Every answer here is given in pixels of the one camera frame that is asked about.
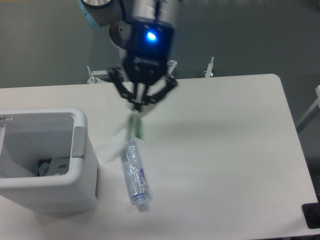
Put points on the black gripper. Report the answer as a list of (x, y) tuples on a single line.
[(145, 62)]

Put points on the white plastic wrapper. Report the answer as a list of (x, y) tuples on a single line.
[(113, 147)]

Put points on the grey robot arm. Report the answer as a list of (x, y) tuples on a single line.
[(101, 13)]

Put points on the blue white package trash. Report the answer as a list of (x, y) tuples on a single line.
[(53, 167)]

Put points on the white trash can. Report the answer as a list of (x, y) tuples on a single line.
[(30, 134)]

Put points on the crushed clear plastic bottle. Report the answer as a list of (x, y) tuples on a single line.
[(134, 176)]

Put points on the black clamp table edge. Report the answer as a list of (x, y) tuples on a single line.
[(311, 212)]

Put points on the white frame bracket left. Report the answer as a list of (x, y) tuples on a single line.
[(103, 76)]

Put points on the white frame bracket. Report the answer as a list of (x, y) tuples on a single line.
[(103, 76), (209, 72)]

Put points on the white frame bracket right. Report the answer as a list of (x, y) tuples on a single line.
[(209, 72)]

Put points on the white metal frame right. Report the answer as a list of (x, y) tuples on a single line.
[(310, 113)]

